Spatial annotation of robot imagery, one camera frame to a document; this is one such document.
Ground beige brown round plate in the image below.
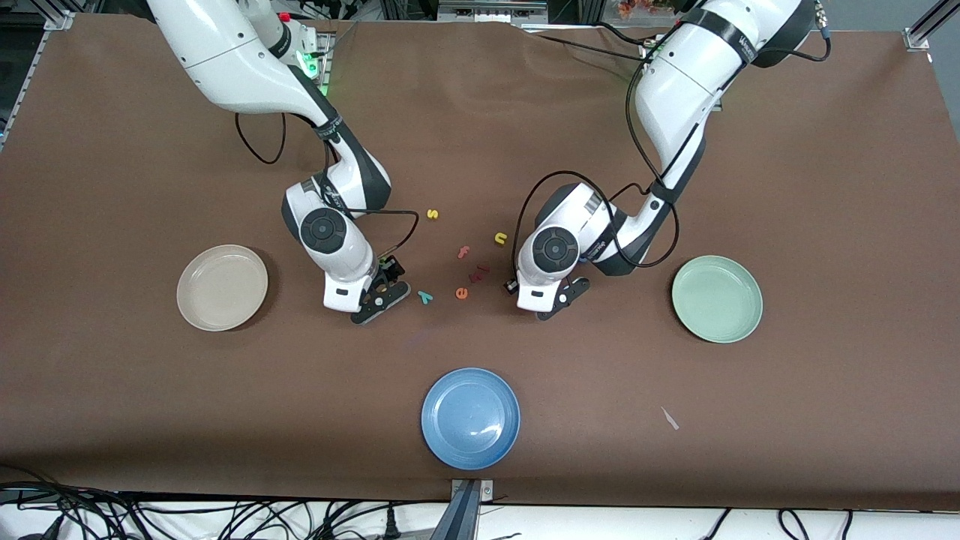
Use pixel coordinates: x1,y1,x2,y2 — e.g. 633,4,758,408
176,244,269,332

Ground blue round plate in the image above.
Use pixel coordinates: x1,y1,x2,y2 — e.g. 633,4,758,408
421,367,521,472

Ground light green round plate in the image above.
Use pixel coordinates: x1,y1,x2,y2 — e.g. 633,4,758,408
671,255,764,344

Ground brown table cover sheet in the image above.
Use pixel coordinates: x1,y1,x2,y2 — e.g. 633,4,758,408
0,13,960,512

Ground orange artificial flowers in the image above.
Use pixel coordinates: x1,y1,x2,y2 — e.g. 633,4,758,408
618,0,695,20

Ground aluminium corner profile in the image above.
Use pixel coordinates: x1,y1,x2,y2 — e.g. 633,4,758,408
0,0,77,151
903,0,947,52

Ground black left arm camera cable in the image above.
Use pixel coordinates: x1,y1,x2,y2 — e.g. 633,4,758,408
512,15,832,280

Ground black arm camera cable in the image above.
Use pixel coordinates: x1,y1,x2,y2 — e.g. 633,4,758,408
512,15,832,280
235,112,419,261

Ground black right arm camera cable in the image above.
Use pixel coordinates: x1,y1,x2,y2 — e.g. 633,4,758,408
235,112,419,261

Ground grey metal camera mount bracket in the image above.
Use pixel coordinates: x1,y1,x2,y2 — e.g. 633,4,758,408
431,478,495,540

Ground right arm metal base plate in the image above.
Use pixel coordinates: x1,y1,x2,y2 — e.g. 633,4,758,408
298,30,332,102

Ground thin black power cable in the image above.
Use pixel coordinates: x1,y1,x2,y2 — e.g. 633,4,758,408
517,21,661,67

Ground silver aluminium frame bracket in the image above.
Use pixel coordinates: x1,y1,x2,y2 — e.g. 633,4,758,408
438,0,549,24

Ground tangled black floor cables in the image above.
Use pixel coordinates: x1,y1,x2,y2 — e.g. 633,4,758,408
0,465,451,540

